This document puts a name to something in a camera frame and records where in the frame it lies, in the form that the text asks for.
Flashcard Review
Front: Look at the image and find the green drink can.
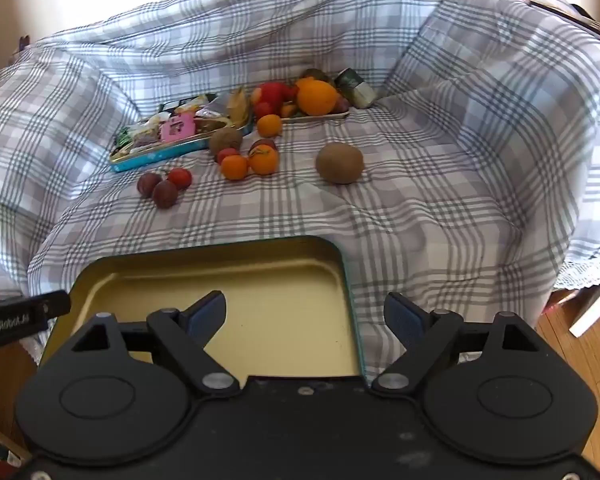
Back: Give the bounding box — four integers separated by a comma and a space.
334, 69, 378, 109

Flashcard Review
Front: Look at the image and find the pink snack packet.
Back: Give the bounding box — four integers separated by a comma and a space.
160, 114, 197, 142

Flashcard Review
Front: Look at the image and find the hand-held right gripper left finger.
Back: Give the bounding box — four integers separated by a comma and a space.
70, 290, 241, 396

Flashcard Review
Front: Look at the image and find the white lace cloth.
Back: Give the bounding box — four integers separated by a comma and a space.
550, 245, 600, 291

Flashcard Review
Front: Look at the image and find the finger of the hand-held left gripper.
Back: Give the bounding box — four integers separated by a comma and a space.
41, 291, 72, 320

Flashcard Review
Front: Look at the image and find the large orange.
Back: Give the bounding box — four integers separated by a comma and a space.
296, 77, 340, 117

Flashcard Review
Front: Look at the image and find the tan paper pouch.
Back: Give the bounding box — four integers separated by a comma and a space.
226, 87, 251, 123

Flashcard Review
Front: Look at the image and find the red apple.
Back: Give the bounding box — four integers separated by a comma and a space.
251, 81, 297, 111

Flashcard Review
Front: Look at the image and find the brown kiwi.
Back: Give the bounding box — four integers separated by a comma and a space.
208, 127, 244, 157
315, 142, 366, 185

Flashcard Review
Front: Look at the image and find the pile of assorted snack packets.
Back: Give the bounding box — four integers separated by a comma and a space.
115, 92, 231, 153

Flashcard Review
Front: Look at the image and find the tangerine with leaf stem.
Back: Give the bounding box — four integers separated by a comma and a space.
249, 144, 281, 176

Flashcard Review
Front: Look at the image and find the blue snack tin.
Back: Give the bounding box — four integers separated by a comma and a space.
109, 92, 253, 175

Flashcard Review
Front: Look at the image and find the grey plaid blanket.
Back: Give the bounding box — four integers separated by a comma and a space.
0, 0, 600, 366

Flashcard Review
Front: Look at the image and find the gold tin tray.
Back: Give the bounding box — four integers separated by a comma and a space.
39, 235, 368, 391

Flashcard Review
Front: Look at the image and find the white plate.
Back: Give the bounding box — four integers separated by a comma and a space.
280, 100, 351, 123

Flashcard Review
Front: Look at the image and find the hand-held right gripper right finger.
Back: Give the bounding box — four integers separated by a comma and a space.
370, 291, 536, 395

